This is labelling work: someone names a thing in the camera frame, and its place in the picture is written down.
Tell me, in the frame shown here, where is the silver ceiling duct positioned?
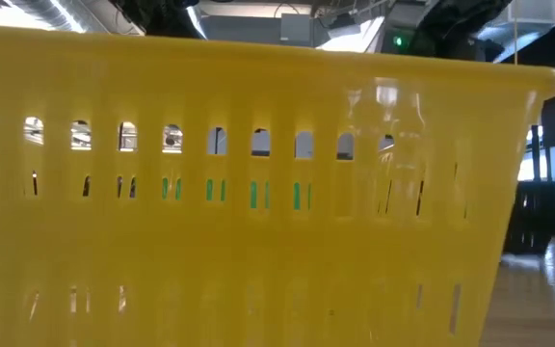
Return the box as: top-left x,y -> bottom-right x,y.
5,0 -> 146,37

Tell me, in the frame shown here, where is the grey ceiling box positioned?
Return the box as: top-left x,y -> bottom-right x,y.
278,13 -> 317,44

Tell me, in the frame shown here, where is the white ceiling duct box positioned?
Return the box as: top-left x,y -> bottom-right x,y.
478,0 -> 555,65

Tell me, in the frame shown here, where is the thin yellow cord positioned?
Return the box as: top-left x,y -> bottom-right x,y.
513,0 -> 519,67

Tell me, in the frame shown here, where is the black plastic basket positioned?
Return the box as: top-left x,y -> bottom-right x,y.
502,180 -> 555,256

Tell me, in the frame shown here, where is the yellow plastic basket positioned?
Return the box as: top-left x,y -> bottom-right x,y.
0,23 -> 555,347

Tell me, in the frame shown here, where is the dark window post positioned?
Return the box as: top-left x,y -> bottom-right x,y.
529,124 -> 544,184

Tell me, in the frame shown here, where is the green plastic basket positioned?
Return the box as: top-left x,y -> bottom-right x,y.
161,176 -> 314,212

